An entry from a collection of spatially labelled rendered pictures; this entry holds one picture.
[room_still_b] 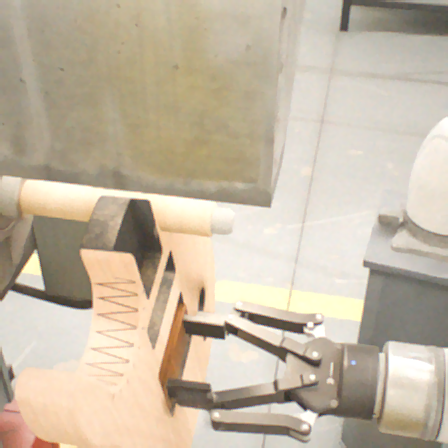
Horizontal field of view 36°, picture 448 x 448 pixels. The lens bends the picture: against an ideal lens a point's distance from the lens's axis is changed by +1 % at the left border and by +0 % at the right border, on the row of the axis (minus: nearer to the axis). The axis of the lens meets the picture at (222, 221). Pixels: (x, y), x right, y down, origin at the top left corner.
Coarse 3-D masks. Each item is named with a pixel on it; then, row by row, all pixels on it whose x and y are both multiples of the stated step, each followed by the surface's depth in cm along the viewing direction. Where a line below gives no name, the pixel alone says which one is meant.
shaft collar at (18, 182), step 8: (8, 176) 64; (0, 184) 64; (8, 184) 63; (16, 184) 63; (0, 192) 63; (8, 192) 63; (16, 192) 63; (0, 200) 64; (8, 200) 63; (16, 200) 63; (0, 208) 64; (8, 208) 64; (16, 208) 64; (8, 216) 65; (16, 216) 64; (24, 216) 65
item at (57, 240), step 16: (32, 224) 94; (48, 224) 93; (64, 224) 93; (80, 224) 92; (48, 240) 95; (64, 240) 95; (80, 240) 94; (48, 256) 97; (64, 256) 96; (80, 256) 96; (48, 272) 99; (64, 272) 98; (80, 272) 98; (16, 288) 102; (32, 288) 103; (48, 288) 101; (64, 288) 100; (80, 288) 100; (64, 304) 106; (80, 304) 107
